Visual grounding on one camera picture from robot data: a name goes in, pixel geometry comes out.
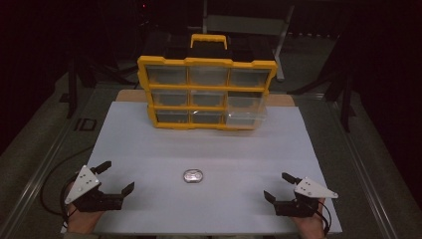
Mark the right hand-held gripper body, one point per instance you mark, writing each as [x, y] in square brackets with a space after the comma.
[313, 190]

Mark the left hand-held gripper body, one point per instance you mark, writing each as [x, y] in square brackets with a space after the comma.
[84, 186]

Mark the small silver oval metal object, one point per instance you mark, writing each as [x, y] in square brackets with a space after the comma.
[192, 176]

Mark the clear plastic drawer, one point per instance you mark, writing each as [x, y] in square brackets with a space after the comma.
[246, 114]

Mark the yellow drawer organizer cabinet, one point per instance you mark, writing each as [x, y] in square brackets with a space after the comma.
[207, 62]

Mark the person's left hand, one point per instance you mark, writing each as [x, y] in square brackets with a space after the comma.
[81, 221]

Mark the person's right hand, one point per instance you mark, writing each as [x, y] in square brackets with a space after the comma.
[310, 227]

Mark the white table cover sheet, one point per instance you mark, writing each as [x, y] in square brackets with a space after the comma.
[215, 149]

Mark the black metal stand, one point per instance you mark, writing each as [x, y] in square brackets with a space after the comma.
[71, 89]
[346, 99]

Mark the set of closed clear drawers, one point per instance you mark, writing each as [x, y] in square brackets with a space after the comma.
[167, 75]

